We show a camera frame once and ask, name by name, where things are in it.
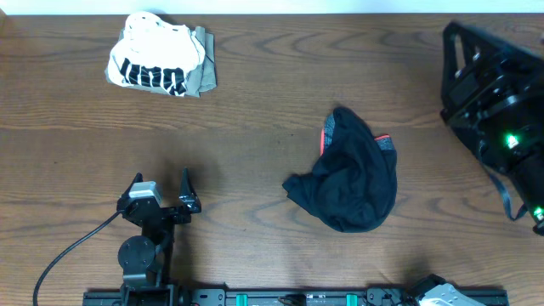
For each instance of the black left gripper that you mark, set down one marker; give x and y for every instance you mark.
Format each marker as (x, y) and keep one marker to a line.
(188, 201)

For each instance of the black pants with red waistband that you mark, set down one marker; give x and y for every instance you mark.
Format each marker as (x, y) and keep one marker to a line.
(352, 186)

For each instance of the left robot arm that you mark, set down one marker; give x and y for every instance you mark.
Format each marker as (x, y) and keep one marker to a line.
(146, 258)

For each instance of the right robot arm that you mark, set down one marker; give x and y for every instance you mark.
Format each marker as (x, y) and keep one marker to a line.
(492, 100)

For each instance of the white shirt with black print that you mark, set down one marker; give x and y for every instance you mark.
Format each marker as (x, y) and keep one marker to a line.
(155, 51)

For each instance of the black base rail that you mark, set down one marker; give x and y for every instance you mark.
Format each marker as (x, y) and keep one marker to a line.
(220, 297)

